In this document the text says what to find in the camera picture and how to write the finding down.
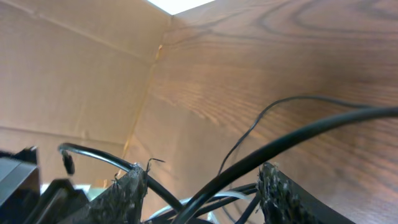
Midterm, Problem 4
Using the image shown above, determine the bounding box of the thick black usb cable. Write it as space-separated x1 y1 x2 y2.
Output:
58 106 398 224

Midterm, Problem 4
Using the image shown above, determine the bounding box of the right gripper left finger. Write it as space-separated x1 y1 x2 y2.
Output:
61 164 147 224

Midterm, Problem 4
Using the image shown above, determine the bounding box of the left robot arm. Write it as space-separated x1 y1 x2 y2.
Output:
1 147 89 223

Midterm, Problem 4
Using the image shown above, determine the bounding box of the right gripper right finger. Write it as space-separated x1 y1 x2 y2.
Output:
257 162 352 224

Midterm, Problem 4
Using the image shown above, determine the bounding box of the cardboard side panel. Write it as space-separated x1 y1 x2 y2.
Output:
1 0 170 183

